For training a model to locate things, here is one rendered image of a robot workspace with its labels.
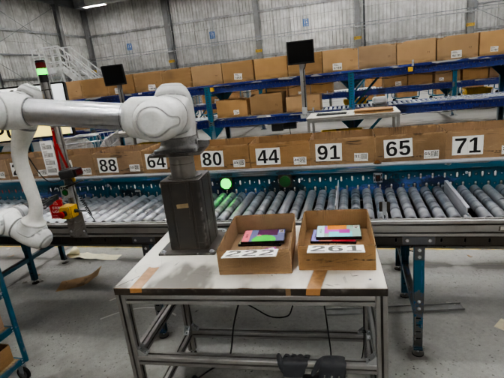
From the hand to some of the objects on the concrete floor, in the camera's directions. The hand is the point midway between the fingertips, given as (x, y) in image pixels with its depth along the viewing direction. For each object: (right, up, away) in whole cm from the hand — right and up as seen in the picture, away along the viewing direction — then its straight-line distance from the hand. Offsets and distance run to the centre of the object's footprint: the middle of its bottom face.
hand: (52, 199), depth 212 cm
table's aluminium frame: (+116, -93, -24) cm, 151 cm away
